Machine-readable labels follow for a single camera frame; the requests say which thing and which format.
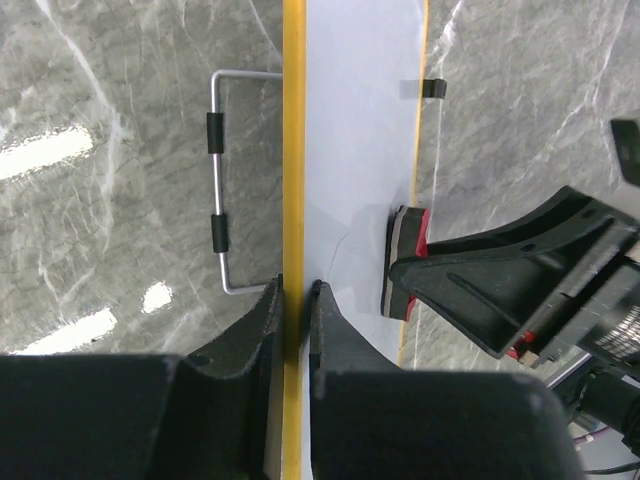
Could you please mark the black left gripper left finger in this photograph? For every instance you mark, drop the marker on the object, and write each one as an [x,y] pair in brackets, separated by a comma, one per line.
[215,413]

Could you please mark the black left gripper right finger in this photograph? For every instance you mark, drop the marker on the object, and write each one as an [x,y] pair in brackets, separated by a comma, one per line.
[371,419]

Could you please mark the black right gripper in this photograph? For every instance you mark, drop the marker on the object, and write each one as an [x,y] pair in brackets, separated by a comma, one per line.
[561,276]

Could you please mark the yellow framed whiteboard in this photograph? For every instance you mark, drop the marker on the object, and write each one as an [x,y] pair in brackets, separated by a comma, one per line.
[352,93]

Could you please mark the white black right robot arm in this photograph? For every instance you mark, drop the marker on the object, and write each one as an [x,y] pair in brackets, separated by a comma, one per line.
[594,388]

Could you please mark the metal wire whiteboard stand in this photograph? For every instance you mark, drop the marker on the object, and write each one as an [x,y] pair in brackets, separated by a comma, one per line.
[215,124]

